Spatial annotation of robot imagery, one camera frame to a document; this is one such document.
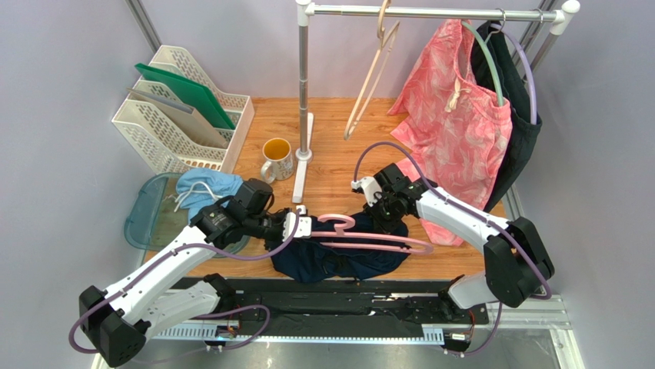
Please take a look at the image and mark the pink plastic hanger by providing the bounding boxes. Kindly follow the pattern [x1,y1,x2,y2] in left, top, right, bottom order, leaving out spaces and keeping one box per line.
[310,214,434,255]

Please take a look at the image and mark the navy blue shorts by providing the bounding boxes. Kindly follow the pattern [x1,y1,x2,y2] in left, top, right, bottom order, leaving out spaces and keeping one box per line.
[271,238,409,283]

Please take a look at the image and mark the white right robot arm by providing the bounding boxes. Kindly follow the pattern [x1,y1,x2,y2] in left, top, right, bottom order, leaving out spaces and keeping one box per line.
[351,164,555,309]

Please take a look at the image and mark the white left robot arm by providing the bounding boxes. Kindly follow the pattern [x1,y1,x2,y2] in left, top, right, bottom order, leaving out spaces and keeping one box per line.
[68,178,299,368]

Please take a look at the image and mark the light blue shorts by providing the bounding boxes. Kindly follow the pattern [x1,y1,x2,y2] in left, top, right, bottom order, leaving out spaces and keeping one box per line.
[174,168,244,221]

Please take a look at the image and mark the pink patterned shorts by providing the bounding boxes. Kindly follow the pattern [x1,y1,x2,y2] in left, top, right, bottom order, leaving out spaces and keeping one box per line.
[384,18,514,247]

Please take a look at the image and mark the beige plastic hanger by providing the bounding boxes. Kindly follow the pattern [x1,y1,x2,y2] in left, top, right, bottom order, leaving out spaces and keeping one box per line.
[343,0,400,141]

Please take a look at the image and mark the black hanging shorts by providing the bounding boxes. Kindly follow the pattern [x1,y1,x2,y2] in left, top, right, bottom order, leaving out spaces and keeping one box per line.
[477,21,542,211]

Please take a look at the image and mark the white mug with yellow inside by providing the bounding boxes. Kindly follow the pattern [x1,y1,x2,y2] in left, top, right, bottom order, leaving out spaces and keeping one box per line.
[261,138,294,184]

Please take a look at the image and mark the teal plastic tray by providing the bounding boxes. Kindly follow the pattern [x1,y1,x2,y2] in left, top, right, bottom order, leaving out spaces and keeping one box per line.
[123,171,251,259]

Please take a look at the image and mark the grey folder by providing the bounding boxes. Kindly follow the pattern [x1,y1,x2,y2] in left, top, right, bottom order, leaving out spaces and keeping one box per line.
[128,88,229,149]

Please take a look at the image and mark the white mesh file organizer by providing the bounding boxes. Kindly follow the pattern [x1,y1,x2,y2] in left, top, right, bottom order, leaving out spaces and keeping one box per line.
[111,45,254,174]

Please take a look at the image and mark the green folder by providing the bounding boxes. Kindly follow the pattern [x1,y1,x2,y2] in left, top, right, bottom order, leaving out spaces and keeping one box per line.
[135,63,235,130]

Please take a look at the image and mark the silver clothes rack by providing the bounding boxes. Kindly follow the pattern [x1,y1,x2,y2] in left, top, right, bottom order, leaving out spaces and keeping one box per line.
[291,1,581,204]

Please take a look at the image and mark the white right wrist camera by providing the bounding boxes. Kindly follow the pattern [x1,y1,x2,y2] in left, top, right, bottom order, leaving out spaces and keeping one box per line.
[351,176,382,207]

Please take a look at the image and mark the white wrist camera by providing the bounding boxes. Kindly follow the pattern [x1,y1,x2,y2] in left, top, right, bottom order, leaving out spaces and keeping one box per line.
[283,204,313,241]
[351,176,382,207]

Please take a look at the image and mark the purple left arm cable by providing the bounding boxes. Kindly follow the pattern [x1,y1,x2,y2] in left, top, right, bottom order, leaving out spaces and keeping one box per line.
[68,211,302,354]

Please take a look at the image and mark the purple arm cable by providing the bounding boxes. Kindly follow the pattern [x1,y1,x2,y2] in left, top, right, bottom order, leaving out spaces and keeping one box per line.
[68,211,302,354]
[351,141,554,301]

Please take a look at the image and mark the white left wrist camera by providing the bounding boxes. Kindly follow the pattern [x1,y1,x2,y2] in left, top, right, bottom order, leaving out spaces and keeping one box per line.
[283,204,313,241]

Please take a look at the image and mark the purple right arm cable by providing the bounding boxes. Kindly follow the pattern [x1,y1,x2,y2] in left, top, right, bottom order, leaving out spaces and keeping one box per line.
[351,141,554,301]

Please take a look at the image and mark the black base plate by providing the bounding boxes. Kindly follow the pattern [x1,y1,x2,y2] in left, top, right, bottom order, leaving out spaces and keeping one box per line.
[227,278,490,339]

